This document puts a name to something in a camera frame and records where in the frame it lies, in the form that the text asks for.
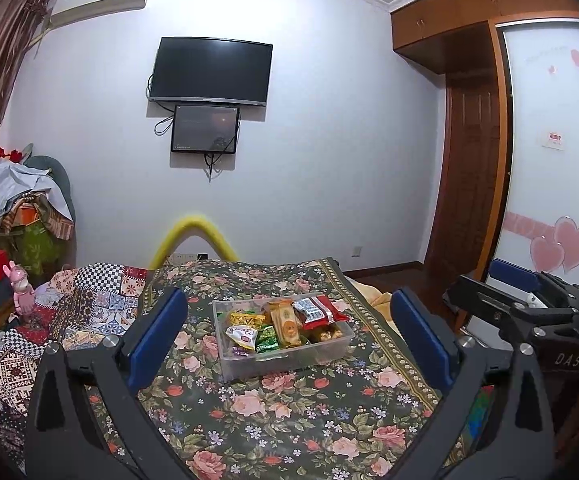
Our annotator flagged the patchwork quilt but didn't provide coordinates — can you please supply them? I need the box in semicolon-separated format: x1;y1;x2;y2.
0;261;150;466

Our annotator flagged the pink doll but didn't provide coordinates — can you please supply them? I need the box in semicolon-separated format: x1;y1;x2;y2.
2;261;35;314

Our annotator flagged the black wall television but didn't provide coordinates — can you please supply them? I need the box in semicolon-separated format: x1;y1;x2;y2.
148;36;274;107

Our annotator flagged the beige blanket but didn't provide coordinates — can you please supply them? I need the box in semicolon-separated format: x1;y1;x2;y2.
348;280;396;322

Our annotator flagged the wooden upper cabinet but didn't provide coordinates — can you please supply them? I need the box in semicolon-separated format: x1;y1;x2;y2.
389;0;579;77

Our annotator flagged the white air conditioner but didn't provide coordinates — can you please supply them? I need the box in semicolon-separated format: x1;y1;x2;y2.
44;0;156;28

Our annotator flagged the white power strip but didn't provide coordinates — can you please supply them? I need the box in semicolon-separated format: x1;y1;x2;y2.
168;251;211;264

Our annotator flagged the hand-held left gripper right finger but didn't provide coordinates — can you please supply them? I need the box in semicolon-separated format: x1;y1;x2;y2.
389;287;555;480

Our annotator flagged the floral blanket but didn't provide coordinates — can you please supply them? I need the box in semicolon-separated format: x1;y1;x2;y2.
84;257;470;480

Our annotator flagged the green snack packet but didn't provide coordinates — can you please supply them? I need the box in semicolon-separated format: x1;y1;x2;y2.
256;325;281;354

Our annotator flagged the small wall monitor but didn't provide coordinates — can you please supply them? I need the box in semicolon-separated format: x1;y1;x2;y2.
170;104;240;155

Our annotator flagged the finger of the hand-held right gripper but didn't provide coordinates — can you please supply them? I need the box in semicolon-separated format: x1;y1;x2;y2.
443;274;579;356
487;258;579;313

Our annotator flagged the yellow foam tube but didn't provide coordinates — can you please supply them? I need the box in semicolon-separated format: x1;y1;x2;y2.
148;215;240;271

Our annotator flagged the white snack packet red seal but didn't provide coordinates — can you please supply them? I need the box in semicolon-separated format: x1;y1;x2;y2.
226;325;260;351

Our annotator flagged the clear bag of round biscuits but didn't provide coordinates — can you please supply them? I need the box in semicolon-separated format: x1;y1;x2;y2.
270;305;304;348

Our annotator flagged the wooden door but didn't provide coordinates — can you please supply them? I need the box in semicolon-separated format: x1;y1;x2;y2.
427;72;501;275

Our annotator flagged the golden wrapped snack packet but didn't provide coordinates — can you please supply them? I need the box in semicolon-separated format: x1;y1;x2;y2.
302;324;345;344

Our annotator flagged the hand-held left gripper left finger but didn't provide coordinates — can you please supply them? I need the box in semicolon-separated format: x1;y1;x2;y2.
24;287;205;480

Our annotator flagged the pile of clothes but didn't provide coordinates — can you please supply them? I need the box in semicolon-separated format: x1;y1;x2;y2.
0;142;76;276

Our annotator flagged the yellow snack packet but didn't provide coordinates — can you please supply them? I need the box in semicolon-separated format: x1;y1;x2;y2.
228;310;266;329

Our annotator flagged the white wardrobe door with hearts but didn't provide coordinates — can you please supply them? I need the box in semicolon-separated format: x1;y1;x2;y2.
499;20;579;306

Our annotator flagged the clear plastic container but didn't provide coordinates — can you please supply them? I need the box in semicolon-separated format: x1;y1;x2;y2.
212;291;354;383

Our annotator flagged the black television cable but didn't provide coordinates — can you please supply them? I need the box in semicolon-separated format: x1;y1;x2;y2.
146;74;176;137

